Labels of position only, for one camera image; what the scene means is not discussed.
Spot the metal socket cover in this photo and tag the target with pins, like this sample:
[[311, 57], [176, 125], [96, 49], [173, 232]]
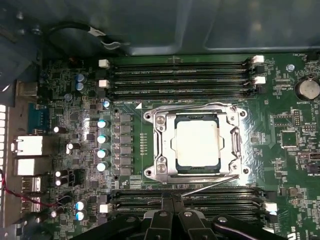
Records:
[[168, 135]]

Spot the thin metal locking lever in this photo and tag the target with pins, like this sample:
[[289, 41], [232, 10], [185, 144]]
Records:
[[212, 185], [185, 106]]

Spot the black PC case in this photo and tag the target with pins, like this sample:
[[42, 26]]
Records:
[[150, 25]]

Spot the CPU socket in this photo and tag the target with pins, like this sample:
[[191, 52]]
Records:
[[149, 172]]

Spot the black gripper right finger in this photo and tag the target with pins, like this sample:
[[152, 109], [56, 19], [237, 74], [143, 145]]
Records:
[[195, 227]]

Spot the green motherboard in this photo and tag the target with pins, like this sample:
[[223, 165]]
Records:
[[270, 150]]

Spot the silver motherboard screw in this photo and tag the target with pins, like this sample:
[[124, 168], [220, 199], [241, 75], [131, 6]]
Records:
[[290, 67]]

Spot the silver rear port block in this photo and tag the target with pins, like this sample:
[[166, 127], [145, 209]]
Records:
[[28, 145], [27, 167]]

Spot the blue rear port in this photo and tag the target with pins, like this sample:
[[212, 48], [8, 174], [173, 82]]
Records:
[[37, 117]]

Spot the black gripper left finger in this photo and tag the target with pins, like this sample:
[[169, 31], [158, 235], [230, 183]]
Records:
[[155, 227]]

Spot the silver CPU chip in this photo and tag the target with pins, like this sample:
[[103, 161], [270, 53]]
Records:
[[196, 143]]

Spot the silver coin battery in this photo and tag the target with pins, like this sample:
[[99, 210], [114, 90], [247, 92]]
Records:
[[308, 88]]

